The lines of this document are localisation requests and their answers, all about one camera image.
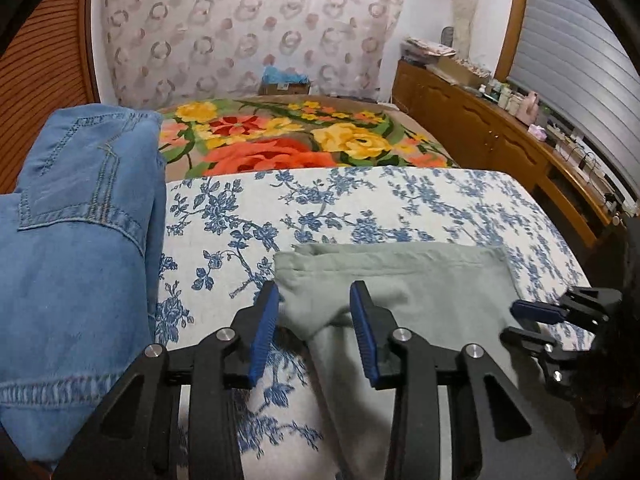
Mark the orange yellow floral blanket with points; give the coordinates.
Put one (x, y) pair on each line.
(280, 145)

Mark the stack of papers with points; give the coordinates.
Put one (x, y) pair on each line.
(427, 47)

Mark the blue denim jeans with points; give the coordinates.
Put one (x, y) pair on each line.
(75, 235)

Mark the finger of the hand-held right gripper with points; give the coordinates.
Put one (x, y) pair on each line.
(525, 337)
(532, 310)

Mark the pink tissue pack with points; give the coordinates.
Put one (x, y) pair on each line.
(540, 132)

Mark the white power strip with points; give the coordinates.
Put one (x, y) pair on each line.
(585, 170)

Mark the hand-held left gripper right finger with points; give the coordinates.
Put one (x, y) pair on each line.
(362, 340)

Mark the small grey fan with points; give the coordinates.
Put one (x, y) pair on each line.
(447, 37)

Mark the wooden louvered wardrobe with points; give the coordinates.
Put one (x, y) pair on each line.
(45, 85)

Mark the grey polo shirt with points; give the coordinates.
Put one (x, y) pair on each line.
(440, 285)

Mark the white wrapped pipe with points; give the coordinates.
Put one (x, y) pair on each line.
(465, 10)

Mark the white bottle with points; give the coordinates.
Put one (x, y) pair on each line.
(505, 96)
(515, 102)

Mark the small cardboard box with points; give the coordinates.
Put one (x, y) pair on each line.
(285, 90)

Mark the wooden cabinet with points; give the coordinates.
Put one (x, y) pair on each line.
(465, 120)

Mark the blue floral bed sheet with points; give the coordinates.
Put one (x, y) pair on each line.
(350, 200)

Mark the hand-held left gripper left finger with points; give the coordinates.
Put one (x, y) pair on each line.
(262, 335)

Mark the pink bottle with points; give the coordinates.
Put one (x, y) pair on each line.
(529, 110)

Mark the flat cardboard box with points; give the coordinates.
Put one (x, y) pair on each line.
(457, 70)

